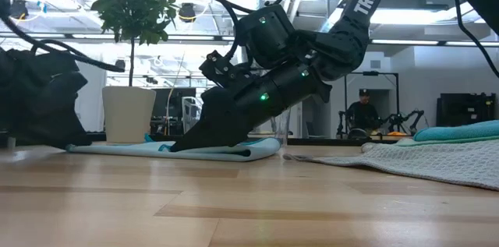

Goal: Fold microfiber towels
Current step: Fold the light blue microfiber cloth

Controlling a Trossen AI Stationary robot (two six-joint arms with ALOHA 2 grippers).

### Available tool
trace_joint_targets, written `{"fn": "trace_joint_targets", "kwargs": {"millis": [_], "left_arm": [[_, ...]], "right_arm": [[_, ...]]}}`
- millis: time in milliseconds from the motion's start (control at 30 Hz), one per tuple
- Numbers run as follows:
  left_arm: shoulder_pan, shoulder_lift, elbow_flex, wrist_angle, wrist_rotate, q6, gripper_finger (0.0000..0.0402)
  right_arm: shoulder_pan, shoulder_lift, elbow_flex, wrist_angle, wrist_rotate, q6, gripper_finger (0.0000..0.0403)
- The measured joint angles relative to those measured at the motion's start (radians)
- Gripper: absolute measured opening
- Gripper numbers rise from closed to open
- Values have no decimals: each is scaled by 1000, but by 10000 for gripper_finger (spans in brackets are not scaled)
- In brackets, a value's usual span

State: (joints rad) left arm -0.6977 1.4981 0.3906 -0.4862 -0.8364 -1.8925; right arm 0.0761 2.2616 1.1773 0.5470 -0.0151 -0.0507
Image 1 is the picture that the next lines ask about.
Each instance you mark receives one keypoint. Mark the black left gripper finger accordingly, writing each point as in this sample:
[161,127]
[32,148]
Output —
[58,136]

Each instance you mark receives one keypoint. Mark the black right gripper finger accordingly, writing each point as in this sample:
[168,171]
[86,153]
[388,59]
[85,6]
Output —
[214,136]

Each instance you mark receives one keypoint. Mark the light blue teal-edged towel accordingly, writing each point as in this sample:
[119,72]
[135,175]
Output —
[156,152]

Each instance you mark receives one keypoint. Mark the grey waffle-weave towel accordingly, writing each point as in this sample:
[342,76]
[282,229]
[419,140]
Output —
[429,163]

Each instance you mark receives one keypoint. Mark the turquoise terry towel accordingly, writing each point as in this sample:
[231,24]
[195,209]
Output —
[460,132]

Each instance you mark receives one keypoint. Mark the clear plastic bin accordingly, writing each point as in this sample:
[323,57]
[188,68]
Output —
[281,126]

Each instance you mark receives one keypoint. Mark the white plant pot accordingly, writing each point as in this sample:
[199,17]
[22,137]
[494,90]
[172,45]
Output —
[128,114]

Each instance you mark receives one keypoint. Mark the black ceiling-mounted device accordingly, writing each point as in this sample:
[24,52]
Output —
[18,8]
[187,12]

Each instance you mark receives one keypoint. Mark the person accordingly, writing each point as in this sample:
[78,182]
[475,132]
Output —
[362,114]

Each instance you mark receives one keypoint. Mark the green leafy plant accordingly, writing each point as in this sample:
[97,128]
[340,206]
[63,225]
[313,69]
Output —
[132,5]

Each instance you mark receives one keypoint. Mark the small orange item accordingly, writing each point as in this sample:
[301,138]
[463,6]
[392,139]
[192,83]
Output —
[397,133]

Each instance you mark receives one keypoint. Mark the black background robot arms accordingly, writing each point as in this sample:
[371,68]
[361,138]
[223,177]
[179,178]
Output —
[401,118]

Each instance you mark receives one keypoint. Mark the long ceiling light strip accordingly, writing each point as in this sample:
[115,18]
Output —
[405,42]

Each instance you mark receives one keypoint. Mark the black cabinet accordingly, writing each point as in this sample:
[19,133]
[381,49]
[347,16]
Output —
[466,108]

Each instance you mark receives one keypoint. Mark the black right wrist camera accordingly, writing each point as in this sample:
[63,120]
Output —
[222,69]

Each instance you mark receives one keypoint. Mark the black metal stand frame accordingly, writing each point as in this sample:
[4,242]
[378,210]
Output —
[370,73]

